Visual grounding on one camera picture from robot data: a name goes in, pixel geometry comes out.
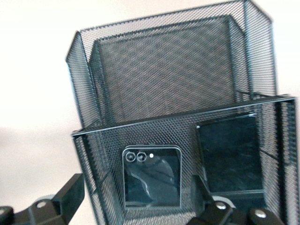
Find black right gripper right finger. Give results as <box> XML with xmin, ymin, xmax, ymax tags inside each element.
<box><xmin>185</xmin><ymin>175</ymin><xmax>282</xmax><ymax>225</ymax></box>

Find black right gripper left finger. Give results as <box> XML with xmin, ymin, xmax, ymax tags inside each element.
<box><xmin>0</xmin><ymin>173</ymin><xmax>85</xmax><ymax>225</ymax></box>

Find long black smartphone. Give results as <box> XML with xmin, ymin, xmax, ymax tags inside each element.
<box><xmin>195</xmin><ymin>112</ymin><xmax>265</xmax><ymax>197</ymax></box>

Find black flip phone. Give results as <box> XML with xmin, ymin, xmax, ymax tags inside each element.
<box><xmin>121</xmin><ymin>145</ymin><xmax>182</xmax><ymax>208</ymax></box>

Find black mesh two-tier tray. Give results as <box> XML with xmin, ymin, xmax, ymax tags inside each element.
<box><xmin>65</xmin><ymin>0</ymin><xmax>300</xmax><ymax>225</ymax></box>

